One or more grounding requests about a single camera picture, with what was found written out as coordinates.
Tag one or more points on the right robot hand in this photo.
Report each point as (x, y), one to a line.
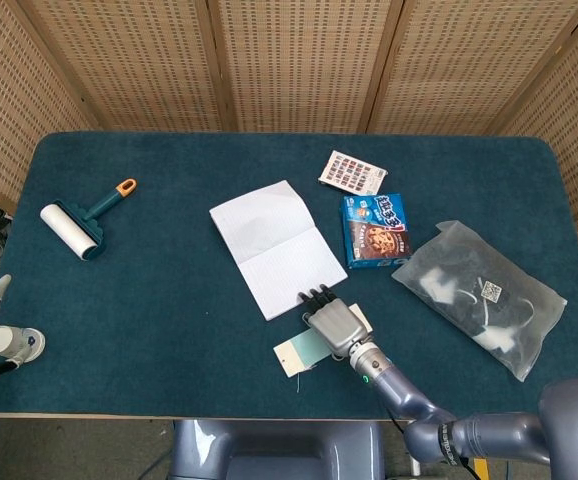
(336, 325)

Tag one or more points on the white paper cup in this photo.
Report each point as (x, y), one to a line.
(19, 342)

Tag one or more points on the cream and teal bookmark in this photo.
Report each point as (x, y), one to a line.
(299, 352)

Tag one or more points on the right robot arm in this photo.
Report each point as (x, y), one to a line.
(404, 395)

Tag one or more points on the blue cookie box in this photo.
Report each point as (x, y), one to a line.
(376, 235)

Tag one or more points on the open lined notebook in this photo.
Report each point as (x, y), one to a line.
(269, 235)

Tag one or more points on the blue-grey robot torso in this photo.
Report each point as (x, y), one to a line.
(274, 450)

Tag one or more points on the translucent plastic bag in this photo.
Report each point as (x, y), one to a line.
(479, 295)

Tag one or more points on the small patterned card pack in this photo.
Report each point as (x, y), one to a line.
(351, 172)

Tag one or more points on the teal lint roller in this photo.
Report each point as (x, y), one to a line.
(69, 227)

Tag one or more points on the white table leg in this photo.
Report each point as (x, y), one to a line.
(415, 462)

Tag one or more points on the teal table cloth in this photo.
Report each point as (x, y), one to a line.
(169, 325)

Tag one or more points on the woven rattan folding screen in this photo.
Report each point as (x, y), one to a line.
(294, 60)

